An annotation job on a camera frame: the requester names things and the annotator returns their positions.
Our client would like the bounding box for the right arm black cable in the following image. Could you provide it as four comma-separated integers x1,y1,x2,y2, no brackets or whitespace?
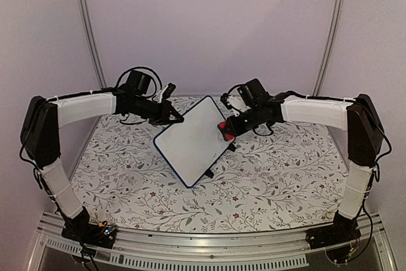
226,83,393,183

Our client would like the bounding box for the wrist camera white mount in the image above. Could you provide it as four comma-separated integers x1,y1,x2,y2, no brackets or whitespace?
220,93,249,117
155,83,176,103

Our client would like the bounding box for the blue-framed whiteboard with writing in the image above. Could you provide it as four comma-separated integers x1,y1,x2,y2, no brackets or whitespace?
153,96,235,188

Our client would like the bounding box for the aluminium frame post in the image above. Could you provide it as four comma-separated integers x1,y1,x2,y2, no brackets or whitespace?
71,0,111,100
312,0,344,96

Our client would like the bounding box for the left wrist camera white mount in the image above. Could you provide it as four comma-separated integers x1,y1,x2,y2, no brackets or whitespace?
155,83,176,103

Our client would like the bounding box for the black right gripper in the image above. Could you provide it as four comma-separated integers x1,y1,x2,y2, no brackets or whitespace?
223,105,263,138

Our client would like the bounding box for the right aluminium frame post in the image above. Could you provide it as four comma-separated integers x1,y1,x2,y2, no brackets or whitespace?
312,0,344,96

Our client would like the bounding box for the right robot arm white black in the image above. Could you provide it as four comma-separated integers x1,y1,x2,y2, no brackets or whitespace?
218,78,390,243

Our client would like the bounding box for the left aluminium frame post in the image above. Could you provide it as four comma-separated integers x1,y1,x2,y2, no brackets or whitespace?
71,0,111,100

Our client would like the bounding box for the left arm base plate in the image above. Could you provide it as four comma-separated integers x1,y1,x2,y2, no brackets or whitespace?
62,221,117,249

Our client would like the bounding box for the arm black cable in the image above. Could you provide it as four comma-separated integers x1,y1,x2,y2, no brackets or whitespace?
226,83,393,183
115,67,162,100

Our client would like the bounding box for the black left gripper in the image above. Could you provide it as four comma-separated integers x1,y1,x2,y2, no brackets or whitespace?
133,96,185,126

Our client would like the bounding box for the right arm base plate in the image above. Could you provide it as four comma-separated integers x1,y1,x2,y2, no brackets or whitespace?
305,221,361,249

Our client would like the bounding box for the aluminium front rail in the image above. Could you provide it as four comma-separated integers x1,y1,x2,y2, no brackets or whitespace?
28,212,398,270

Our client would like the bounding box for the black whiteboard stand foot left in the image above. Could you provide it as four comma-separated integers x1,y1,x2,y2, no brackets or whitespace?
205,169,214,178

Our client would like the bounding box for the black whiteboard stand foot right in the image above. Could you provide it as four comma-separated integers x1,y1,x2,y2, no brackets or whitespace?
228,143,236,152

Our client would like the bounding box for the red whiteboard eraser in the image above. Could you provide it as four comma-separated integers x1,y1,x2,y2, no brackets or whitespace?
217,121,235,142

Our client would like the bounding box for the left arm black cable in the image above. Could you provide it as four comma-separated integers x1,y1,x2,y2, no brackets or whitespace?
115,67,162,100

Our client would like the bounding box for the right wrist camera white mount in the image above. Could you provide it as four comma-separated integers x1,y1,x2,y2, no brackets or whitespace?
220,93,249,117

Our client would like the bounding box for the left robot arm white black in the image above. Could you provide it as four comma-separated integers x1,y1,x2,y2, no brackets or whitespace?
20,67,184,242

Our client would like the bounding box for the black whiteboard stand foot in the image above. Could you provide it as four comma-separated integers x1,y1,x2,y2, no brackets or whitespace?
228,143,236,152
205,169,214,178

